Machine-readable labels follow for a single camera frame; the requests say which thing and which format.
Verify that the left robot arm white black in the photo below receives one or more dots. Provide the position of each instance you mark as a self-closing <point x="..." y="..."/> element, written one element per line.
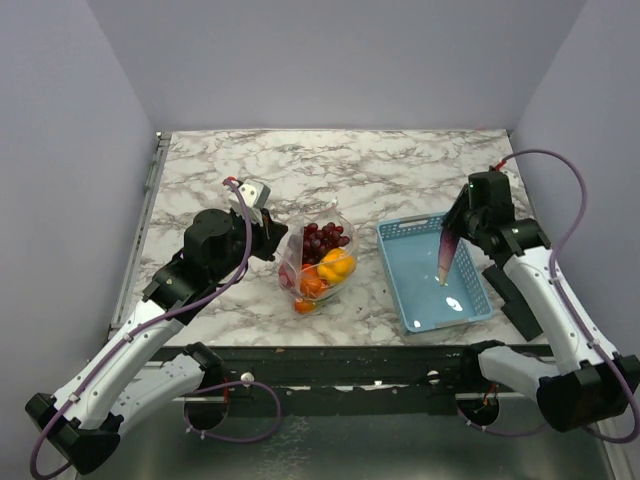
<point x="86" y="419"/>

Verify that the small orange fruit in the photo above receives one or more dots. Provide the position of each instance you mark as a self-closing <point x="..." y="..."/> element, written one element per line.
<point x="311" y="285"/>

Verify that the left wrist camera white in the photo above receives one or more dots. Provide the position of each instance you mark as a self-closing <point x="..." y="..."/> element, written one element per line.
<point x="252" y="197"/>

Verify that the light blue plastic basket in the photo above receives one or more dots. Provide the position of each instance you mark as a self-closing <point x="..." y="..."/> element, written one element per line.
<point x="409" y="250"/>

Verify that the dark red grapes bunch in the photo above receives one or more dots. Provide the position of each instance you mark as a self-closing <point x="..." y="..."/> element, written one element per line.
<point x="318" y="241"/>

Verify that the yellow bell pepper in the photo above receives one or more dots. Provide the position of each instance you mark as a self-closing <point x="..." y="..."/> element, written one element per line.
<point x="336" y="266"/>

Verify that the black mounting rail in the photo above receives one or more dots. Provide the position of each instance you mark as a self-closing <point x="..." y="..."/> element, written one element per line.
<point x="349" y="381"/>

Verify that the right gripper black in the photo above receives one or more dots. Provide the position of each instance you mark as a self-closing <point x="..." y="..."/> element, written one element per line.
<point x="455" y="218"/>

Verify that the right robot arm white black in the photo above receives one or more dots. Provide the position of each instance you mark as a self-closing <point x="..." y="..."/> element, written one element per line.
<point x="590" y="380"/>

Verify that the red tomato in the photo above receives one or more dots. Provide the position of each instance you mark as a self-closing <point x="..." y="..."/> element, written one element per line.
<point x="287" y="277"/>

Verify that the long purple eggplant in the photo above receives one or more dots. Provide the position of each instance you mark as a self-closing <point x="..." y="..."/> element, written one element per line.
<point x="449" y="242"/>

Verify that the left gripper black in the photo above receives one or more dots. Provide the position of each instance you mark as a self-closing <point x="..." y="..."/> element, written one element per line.
<point x="270" y="234"/>

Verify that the clear zip top bag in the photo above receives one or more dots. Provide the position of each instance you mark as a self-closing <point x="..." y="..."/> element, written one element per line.
<point x="290" y="249"/>

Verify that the green orange mango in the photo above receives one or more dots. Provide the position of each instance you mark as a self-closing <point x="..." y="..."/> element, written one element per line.
<point x="304" y="305"/>

